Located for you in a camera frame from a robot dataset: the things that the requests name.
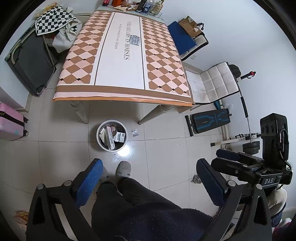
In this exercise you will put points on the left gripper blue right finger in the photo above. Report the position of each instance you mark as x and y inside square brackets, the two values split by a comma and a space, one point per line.
[213, 181]

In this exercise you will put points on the silver pill blister pack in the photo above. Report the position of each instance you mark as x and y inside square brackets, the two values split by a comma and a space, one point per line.
[135, 133]

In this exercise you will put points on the orange snack bag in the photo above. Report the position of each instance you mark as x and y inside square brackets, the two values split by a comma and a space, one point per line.
[21, 218]

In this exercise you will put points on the white trash bin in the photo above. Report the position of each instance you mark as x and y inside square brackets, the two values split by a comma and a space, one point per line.
[116, 126]

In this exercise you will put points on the grey slipper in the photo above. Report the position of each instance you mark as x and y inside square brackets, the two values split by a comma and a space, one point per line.
[123, 169]

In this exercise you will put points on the blister pack on table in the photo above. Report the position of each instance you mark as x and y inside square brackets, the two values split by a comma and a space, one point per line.
[134, 40]

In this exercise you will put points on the checkered tablecloth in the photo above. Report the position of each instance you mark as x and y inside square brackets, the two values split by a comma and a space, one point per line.
[102, 65]

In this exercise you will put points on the pink white toothpaste box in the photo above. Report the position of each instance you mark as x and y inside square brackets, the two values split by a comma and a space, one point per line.
[109, 138]

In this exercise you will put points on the pink suitcase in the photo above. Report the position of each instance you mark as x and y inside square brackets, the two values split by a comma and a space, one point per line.
[12, 124]

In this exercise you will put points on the white padded chair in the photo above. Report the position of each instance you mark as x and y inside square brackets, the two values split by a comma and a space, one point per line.
[213, 84]

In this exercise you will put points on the checkered cloth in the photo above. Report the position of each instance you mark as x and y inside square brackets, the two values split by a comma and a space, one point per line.
[53, 20]

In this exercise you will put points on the dark folding bed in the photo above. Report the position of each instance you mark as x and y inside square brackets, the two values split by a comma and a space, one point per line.
[33, 61]

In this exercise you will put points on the person's dark trouser leg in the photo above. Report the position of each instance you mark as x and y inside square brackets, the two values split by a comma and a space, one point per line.
[129, 211]

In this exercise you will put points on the cardboard box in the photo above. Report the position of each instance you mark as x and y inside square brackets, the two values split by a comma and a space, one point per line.
[192, 28]

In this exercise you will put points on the green white medicine box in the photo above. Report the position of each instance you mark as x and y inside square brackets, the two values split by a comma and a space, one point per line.
[119, 137]

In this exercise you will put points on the white table leg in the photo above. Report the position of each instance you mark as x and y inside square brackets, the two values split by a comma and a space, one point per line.
[157, 111]
[80, 110]

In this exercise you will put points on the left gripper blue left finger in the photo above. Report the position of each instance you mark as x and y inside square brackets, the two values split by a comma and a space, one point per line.
[86, 181]

